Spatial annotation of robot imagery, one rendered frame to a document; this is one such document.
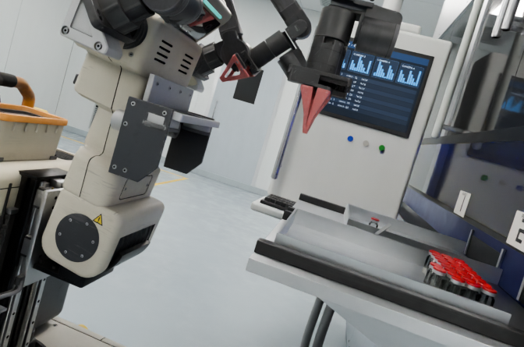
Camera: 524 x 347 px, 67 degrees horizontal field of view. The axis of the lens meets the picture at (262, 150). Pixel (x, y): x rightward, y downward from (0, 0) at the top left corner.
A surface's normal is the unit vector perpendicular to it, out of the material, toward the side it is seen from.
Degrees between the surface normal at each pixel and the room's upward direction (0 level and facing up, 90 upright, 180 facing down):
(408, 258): 90
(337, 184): 90
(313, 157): 90
